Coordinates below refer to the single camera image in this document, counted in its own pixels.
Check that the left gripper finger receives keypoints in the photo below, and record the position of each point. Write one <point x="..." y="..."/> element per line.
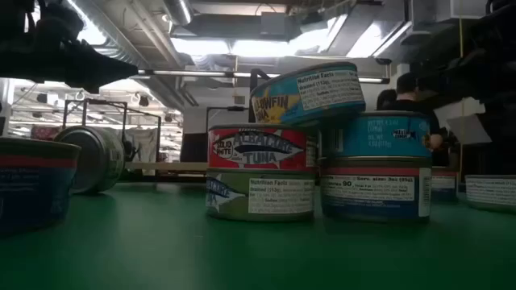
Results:
<point x="101" y="66"/>
<point x="94" y="86"/>

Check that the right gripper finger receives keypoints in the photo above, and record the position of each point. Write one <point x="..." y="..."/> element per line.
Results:
<point x="455" y="78"/>

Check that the green tuna can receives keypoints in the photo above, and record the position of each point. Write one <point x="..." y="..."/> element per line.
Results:
<point x="86" y="161"/>
<point x="492" y="191"/>
<point x="278" y="197"/>

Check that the teal yellowfin tuna can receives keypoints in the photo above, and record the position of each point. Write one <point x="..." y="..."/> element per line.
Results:
<point x="375" y="137"/>
<point x="322" y="90"/>

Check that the blue can red stripe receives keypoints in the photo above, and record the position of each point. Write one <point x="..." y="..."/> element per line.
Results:
<point x="36" y="189"/>
<point x="443" y="183"/>
<point x="371" y="193"/>

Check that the red albacore tuna can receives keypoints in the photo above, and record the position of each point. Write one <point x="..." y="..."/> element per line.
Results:
<point x="258" y="151"/>

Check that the person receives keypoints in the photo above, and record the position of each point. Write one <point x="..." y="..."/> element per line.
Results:
<point x="407" y="100"/>
<point x="386" y="100"/>

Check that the white angled board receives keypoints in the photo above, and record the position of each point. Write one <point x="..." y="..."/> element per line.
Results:
<point x="467" y="131"/>

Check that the colourful patterned cloth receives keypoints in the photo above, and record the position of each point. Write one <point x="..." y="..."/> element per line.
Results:
<point x="44" y="133"/>

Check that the white hanging cloth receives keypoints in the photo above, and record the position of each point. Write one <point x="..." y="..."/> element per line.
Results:
<point x="141" y="145"/>

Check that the fluorescent light strip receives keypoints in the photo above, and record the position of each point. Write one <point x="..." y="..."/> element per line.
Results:
<point x="189" y="73"/>

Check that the green table mat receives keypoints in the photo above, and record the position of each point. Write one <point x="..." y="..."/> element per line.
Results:
<point x="161" y="249"/>

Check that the silver spiral ventilation duct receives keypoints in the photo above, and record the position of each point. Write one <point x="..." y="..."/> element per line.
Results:
<point x="117" y="44"/>

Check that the black background rack frame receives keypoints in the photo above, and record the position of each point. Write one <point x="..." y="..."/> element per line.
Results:
<point x="124" y="121"/>

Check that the grey rectangular air duct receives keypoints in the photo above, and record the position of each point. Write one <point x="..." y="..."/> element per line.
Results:
<point x="242" y="26"/>

